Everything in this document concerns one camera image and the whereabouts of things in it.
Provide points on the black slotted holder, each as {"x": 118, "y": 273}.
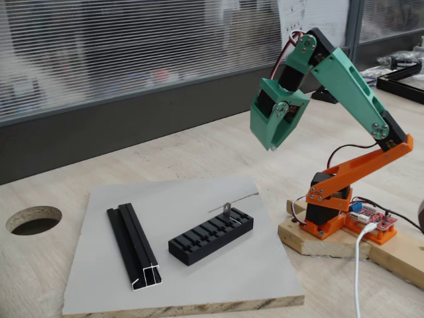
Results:
{"x": 198, "y": 246}

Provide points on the small metal tab piece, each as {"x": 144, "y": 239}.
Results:
{"x": 228, "y": 211}

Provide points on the red controller board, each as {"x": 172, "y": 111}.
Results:
{"x": 374, "y": 218}

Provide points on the grey plywood board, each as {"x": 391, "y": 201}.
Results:
{"x": 215, "y": 285}

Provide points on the black aluminium profile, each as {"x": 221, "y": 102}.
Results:
{"x": 132, "y": 242}

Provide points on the pale wooden block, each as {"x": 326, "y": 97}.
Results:
{"x": 324, "y": 246}

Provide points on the white papers pile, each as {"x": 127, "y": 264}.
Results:
{"x": 372, "y": 73}

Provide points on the long wooden mounting plank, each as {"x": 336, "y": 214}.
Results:
{"x": 397, "y": 258}

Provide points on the black rectangular frame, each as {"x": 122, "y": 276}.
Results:
{"x": 401, "y": 91}

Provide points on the white printed paper sheet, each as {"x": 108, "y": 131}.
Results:
{"x": 318, "y": 16}

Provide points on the green gripper with servo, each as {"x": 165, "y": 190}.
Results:
{"x": 265, "y": 127}

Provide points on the clear plastic bag of parts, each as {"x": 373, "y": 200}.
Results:
{"x": 402, "y": 56}

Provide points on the black stand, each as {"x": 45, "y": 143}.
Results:
{"x": 323, "y": 94}

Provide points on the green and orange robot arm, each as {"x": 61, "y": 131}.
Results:
{"x": 348, "y": 79}

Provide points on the blue booklet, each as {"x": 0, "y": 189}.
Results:
{"x": 370, "y": 83}

